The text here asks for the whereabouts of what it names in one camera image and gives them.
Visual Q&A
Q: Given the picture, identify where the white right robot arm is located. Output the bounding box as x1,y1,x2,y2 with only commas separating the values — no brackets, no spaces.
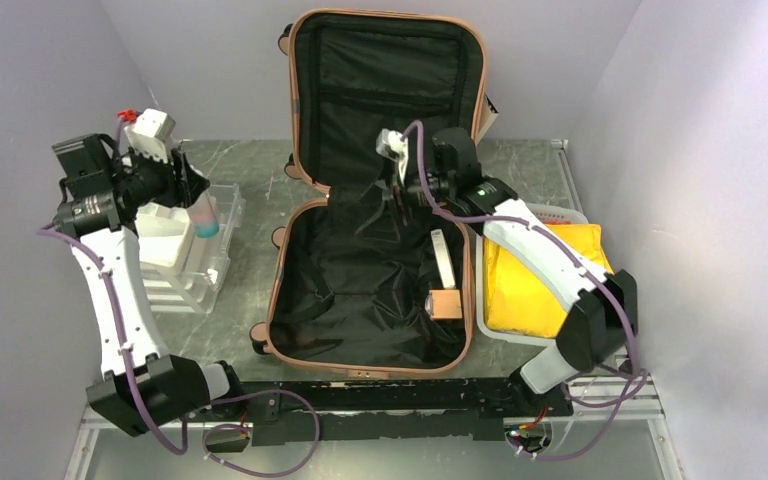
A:
375,120,638,415

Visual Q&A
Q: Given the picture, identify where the white plastic mesh basket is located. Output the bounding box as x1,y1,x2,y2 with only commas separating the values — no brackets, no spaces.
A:
476,199,613,346

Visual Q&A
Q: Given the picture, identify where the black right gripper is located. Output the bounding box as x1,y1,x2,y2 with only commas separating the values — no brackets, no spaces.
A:
356,157,455,243

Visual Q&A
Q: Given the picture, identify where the yellow garment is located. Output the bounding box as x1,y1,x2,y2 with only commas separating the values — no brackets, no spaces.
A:
482,220,614,341

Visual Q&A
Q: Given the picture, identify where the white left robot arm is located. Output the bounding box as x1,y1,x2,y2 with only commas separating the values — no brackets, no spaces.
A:
39,133,246,437

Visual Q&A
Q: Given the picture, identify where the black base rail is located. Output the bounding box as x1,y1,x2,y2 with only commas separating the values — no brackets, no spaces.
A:
178,377,584,442

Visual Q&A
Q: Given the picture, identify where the white plastic drawer organizer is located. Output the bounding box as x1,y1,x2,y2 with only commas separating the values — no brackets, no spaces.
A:
136,183,245,314

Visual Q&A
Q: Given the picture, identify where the small brown cardboard box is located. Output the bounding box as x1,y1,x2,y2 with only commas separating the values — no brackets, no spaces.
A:
425,289,463,321

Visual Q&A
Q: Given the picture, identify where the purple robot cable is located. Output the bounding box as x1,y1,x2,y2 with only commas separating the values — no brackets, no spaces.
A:
37,218,322,479

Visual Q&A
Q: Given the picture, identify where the pink hard-shell suitcase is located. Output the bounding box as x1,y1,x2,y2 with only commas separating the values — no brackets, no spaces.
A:
250,8,486,378

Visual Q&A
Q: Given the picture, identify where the white flat book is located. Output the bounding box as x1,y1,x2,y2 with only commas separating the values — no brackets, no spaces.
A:
430,229,457,290

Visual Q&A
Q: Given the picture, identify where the white bottle teal cap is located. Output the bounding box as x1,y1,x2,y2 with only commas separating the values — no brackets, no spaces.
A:
187,191,220,238

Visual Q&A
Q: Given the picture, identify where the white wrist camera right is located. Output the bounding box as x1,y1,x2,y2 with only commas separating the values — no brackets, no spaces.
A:
375,128,409,162

